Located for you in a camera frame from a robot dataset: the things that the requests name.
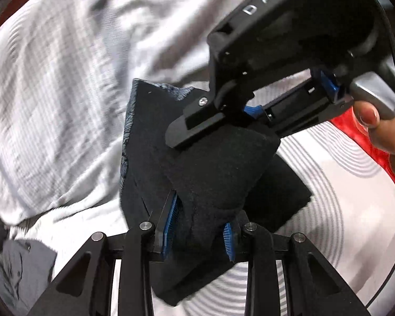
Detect white circle-pattern bed sheet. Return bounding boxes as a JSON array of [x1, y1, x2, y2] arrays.
[[10, 118, 395, 316]]

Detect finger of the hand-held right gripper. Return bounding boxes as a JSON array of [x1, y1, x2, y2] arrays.
[[243, 70, 354, 137], [165, 93, 255, 149]]

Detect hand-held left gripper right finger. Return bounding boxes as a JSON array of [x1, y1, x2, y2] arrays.
[[222, 211, 372, 316]]

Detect black pants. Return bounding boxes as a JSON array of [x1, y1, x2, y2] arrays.
[[120, 79, 313, 307]]

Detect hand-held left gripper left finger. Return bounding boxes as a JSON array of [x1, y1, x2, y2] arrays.
[[26, 189, 181, 316]]

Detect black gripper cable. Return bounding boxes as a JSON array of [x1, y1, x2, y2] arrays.
[[359, 0, 395, 91]]

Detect grey striped quilt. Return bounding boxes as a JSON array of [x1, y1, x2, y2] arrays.
[[0, 0, 251, 233]]

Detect red embroidered cushion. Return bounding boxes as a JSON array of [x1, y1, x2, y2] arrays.
[[329, 108, 395, 192]]

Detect person's right hand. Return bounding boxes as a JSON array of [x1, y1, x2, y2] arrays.
[[352, 76, 395, 179]]

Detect grey buttoned garment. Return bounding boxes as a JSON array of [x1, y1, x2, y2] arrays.
[[0, 201, 58, 312]]

